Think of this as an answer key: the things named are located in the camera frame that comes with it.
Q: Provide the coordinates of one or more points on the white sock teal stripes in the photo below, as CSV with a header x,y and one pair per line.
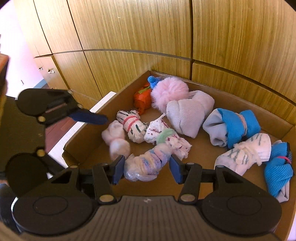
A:
x,y
243,155

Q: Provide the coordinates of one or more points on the wooden wardrobe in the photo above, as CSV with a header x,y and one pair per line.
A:
x,y
246,48

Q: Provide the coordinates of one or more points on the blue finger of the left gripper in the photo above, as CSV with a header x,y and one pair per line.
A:
x,y
86,116

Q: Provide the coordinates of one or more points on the small blue pompom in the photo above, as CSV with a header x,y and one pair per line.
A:
x,y
153,81

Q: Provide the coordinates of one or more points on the blue sock with pink band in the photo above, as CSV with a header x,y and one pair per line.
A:
x,y
227,128

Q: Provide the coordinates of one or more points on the brown cardboard box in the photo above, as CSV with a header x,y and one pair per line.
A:
x,y
88,148

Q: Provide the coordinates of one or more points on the orange sock bundle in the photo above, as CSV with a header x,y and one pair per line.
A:
x,y
142,98

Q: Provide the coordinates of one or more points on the white pastel striped sock bundle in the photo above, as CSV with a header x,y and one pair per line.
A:
x,y
147,166

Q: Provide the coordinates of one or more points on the white speckled sock green band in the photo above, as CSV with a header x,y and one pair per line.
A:
x,y
158,132

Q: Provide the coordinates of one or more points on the metal drawer handle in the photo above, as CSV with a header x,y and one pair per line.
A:
x,y
48,71

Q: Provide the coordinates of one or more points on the fluffy pink pompom sock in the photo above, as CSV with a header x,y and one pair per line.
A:
x,y
166,90

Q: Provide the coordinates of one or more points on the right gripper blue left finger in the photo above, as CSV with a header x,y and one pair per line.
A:
x,y
104,176

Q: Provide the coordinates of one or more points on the blue sock black trim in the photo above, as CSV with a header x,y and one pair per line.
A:
x,y
278,171

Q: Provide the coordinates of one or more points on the light pink knit sock roll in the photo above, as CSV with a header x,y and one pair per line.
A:
x,y
187,115

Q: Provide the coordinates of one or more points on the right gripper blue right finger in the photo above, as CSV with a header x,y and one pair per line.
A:
x,y
189,175

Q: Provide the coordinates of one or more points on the pale pink sock bundle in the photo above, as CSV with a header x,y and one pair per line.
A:
x,y
114,137

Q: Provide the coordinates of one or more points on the white striped sock red band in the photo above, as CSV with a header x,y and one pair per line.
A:
x,y
132,124

